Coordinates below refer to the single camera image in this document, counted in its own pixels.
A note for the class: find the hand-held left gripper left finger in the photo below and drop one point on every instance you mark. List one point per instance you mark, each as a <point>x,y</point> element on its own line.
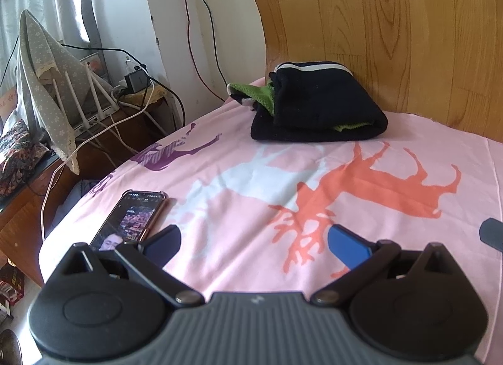
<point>165,243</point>

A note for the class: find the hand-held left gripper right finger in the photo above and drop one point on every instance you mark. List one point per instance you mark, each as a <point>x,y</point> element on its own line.
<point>346,245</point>

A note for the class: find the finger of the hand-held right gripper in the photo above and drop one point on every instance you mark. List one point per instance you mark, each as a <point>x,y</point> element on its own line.
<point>493,235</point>

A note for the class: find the green and navy knit sweater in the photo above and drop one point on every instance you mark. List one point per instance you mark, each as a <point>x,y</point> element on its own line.
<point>322,101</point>

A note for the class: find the smartphone in clear case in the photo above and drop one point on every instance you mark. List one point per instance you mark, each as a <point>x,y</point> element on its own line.
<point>129,219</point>

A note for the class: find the pink deer print bedsheet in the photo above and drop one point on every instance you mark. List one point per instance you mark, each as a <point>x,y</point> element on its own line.
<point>243,176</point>

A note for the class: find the wooden nightstand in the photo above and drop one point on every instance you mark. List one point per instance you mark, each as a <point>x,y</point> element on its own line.
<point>23,211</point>

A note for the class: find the white router with antennas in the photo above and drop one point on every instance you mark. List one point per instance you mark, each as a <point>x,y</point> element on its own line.
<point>90,105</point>

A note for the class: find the red printed box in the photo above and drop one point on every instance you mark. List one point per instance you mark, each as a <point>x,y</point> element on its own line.
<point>10,286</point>

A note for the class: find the black charger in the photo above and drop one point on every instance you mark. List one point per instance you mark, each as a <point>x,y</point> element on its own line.
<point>135,81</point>

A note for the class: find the dark floral cloth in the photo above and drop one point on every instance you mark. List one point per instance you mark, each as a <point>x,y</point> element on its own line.
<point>15,156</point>

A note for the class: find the grey floral cloth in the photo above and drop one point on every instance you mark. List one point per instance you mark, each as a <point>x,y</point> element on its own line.
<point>39,74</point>

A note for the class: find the wooden headboard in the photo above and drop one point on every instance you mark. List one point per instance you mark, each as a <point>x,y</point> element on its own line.
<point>393,35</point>

